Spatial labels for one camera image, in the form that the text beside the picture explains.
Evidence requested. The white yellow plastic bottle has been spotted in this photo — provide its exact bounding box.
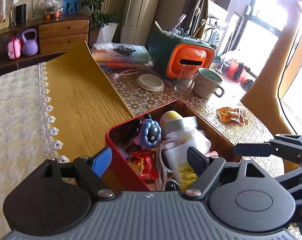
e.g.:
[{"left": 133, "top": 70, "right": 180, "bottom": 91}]
[{"left": 160, "top": 111, "right": 211, "bottom": 154}]

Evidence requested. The yellow wood-grain mat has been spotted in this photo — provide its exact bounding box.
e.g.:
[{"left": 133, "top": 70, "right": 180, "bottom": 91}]
[{"left": 46, "top": 41, "right": 134, "bottom": 160}]

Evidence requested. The purple blue mushroom toy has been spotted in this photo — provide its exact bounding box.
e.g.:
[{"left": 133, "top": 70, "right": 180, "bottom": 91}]
[{"left": 130, "top": 114, "right": 162, "bottom": 150}]

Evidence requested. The white standing air conditioner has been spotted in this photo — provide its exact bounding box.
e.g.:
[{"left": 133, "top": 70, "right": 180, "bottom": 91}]
[{"left": 120, "top": 0, "right": 159, "bottom": 46}]

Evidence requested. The orange candy wrapper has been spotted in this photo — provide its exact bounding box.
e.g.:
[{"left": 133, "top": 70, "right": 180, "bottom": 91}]
[{"left": 216, "top": 107, "right": 248, "bottom": 125}]

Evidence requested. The stack of plastic folders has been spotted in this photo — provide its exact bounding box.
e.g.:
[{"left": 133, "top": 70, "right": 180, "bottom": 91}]
[{"left": 90, "top": 42, "right": 153, "bottom": 70}]

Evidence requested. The round cream lid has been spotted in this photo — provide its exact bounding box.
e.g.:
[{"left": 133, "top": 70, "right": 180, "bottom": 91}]
[{"left": 136, "top": 74, "right": 165, "bottom": 92}]

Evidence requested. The clear jar silver lid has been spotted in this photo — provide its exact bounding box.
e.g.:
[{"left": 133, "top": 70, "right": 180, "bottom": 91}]
[{"left": 164, "top": 143, "right": 198, "bottom": 191}]

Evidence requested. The wooden drawer cabinet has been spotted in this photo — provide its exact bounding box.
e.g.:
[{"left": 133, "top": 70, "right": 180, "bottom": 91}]
[{"left": 0, "top": 13, "right": 91, "bottom": 76}]

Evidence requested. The red metal tin box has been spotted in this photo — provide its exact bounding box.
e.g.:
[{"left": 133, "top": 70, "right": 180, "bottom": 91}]
[{"left": 105, "top": 100, "right": 240, "bottom": 191}]

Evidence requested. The purple kettlebell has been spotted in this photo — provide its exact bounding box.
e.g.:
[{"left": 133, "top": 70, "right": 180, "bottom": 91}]
[{"left": 21, "top": 28, "right": 38, "bottom": 56}]

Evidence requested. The pink toy case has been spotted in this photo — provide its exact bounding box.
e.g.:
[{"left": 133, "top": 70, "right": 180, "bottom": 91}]
[{"left": 7, "top": 36, "right": 22, "bottom": 60}]

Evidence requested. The red snack packet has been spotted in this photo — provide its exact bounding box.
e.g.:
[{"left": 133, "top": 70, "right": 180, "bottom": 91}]
[{"left": 129, "top": 150, "right": 159, "bottom": 182}]

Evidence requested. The black cylinder speaker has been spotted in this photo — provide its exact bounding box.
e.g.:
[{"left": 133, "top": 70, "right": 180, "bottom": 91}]
[{"left": 15, "top": 4, "right": 27, "bottom": 25}]

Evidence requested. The white ceramic mug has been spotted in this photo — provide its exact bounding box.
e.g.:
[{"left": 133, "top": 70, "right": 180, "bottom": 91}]
[{"left": 193, "top": 68, "right": 225, "bottom": 99}]

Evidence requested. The orange tissue box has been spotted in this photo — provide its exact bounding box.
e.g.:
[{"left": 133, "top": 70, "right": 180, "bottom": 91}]
[{"left": 166, "top": 43, "right": 214, "bottom": 79}]

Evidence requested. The dark green storage bag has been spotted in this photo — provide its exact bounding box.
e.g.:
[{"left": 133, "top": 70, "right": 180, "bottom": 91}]
[{"left": 146, "top": 26, "right": 209, "bottom": 77}]

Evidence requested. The wrapped fruit basket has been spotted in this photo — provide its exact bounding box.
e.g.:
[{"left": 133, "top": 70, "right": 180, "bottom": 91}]
[{"left": 42, "top": 0, "right": 64, "bottom": 19}]

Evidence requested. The green potted plant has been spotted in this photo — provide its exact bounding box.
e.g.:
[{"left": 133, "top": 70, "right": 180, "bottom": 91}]
[{"left": 82, "top": 0, "right": 118, "bottom": 44}]

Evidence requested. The blue picture card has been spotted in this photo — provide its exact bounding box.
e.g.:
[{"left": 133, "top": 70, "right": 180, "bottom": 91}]
[{"left": 63, "top": 0, "right": 80, "bottom": 15}]

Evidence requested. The cream quilted table cover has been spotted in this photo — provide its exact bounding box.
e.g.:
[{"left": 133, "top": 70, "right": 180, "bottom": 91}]
[{"left": 0, "top": 63, "right": 69, "bottom": 239}]

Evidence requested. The clear drinking glass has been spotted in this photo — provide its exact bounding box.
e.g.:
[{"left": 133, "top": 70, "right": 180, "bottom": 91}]
[{"left": 174, "top": 64, "right": 197, "bottom": 95}]

